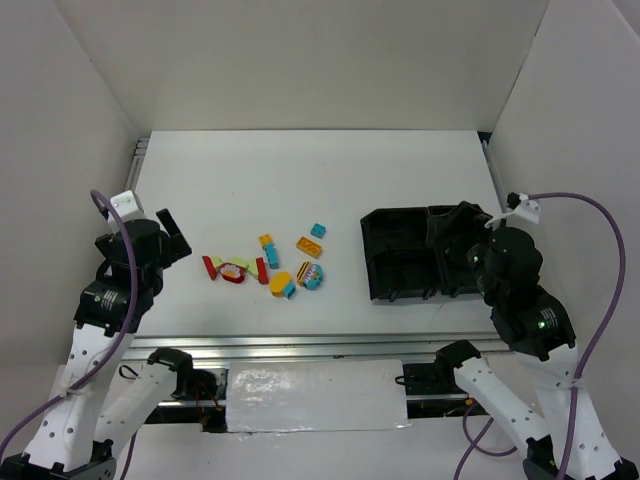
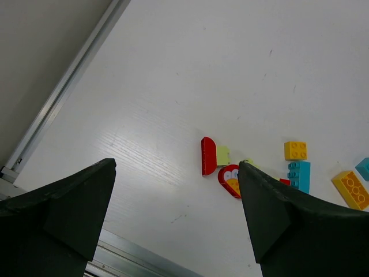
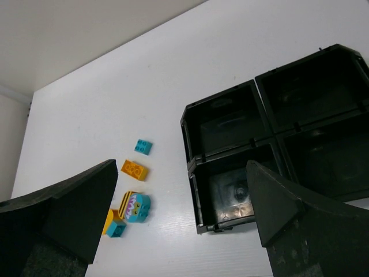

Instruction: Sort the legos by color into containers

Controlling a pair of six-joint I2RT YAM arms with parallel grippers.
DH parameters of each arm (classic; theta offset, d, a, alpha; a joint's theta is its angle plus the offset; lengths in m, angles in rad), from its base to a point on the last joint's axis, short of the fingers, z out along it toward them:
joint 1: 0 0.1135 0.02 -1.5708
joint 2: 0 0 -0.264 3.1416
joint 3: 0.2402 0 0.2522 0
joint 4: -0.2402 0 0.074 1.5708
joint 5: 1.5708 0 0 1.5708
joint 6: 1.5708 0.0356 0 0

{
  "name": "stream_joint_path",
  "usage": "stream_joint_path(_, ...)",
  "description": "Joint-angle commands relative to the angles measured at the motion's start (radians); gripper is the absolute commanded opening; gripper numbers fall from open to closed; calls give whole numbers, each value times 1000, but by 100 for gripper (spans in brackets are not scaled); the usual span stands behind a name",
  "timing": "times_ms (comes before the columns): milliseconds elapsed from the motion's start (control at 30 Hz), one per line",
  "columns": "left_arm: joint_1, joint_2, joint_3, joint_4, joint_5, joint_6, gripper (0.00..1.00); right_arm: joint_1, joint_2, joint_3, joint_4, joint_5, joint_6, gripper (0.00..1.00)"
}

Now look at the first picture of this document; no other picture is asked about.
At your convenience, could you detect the red lego bar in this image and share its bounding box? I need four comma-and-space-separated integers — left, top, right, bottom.
202, 255, 218, 281
255, 257, 269, 285

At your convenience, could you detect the orange oval lego piece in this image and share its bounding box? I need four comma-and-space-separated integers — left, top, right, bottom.
269, 271, 291, 297

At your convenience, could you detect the orange lego plate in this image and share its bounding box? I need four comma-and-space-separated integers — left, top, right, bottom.
296, 236, 323, 259

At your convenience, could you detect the small teal square lego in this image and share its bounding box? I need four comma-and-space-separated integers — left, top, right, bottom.
310, 223, 326, 239

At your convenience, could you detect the light green lego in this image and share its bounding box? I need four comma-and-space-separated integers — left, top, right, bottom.
230, 256, 259, 279
210, 256, 224, 271

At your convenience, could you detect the small orange lego brick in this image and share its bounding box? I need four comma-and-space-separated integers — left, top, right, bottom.
259, 234, 273, 248

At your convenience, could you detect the striped orange lego brick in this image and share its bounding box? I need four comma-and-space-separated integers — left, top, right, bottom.
296, 261, 312, 286

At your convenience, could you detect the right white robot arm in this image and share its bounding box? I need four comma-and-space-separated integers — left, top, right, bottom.
426, 193, 639, 479

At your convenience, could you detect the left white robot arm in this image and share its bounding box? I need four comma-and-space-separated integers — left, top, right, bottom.
1, 209, 217, 479

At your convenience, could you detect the red flower lego piece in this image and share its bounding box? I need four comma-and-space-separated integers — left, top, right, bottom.
218, 262, 245, 284

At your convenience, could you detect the black four-compartment tray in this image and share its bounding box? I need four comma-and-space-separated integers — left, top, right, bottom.
360, 206, 478, 302

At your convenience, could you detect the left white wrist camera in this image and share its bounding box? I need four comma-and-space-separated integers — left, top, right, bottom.
110, 190, 145, 222

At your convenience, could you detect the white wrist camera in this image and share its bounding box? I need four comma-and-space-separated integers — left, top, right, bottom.
507, 192, 540, 224
110, 190, 145, 222

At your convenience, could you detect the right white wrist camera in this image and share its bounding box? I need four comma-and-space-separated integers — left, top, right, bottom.
507, 192, 540, 224

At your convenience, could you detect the aluminium left rail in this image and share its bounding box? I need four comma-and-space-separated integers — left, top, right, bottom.
124, 137, 150, 191

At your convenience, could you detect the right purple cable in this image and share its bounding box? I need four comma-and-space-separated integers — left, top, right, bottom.
453, 192, 627, 480

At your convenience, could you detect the aluminium front rail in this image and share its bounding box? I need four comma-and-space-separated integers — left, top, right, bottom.
124, 332, 508, 364

